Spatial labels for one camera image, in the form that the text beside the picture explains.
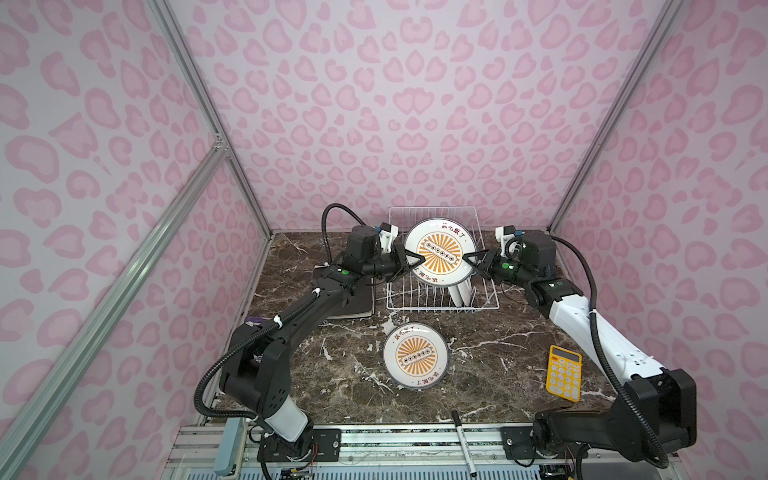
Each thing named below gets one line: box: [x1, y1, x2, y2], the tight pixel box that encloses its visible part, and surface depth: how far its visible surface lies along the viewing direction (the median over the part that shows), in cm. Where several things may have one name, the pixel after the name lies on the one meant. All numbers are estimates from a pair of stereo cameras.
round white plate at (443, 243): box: [405, 217, 477, 287], surface depth 80 cm
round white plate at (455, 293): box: [448, 285, 462, 308], surface depth 89 cm
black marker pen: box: [451, 409, 478, 477], surface depth 74 cm
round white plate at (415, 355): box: [382, 322, 449, 389], surface depth 90 cm
